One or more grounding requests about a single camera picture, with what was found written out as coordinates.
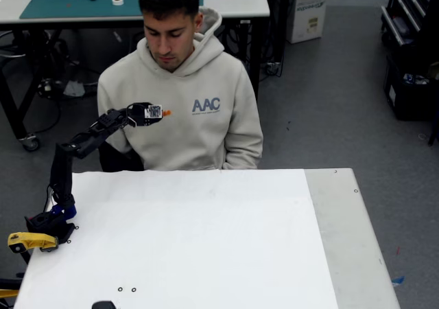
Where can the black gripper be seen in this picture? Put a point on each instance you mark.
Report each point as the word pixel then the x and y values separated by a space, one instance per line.
pixel 140 114

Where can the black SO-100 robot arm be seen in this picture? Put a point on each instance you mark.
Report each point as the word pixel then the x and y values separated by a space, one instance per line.
pixel 61 171

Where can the man in beige hoodie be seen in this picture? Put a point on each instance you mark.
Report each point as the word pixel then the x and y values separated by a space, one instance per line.
pixel 192 130

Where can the black chair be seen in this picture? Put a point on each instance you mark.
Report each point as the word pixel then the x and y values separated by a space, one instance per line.
pixel 116 159

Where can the white crumpled bag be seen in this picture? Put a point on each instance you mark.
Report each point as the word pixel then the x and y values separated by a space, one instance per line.
pixel 73 88

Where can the white tape roll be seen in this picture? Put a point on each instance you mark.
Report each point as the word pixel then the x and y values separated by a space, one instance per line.
pixel 117 0

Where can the large white paper sheet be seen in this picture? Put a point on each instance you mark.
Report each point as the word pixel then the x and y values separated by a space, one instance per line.
pixel 192 240

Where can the grey caster wheel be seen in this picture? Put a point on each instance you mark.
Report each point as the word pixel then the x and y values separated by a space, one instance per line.
pixel 31 143

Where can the white workbench with black legs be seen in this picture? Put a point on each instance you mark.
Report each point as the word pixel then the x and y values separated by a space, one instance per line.
pixel 236 3

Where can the white cardboard box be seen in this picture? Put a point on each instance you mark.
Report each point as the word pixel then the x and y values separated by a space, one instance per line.
pixel 307 17

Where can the yellow black clamp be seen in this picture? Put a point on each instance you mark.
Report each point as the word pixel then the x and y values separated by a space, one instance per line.
pixel 8 292
pixel 29 239

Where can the black rounded object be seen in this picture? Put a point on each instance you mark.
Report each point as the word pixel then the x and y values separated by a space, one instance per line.
pixel 104 305

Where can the black storage bin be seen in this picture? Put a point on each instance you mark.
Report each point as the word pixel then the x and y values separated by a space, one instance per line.
pixel 409 99

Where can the black tool drawer cabinet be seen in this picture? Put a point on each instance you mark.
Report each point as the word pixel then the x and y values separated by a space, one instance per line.
pixel 409 10

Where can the blue tape scrap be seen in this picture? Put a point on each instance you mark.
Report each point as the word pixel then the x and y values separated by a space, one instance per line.
pixel 398 281

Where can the small white camera board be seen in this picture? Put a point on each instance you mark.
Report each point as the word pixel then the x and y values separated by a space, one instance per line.
pixel 153 111

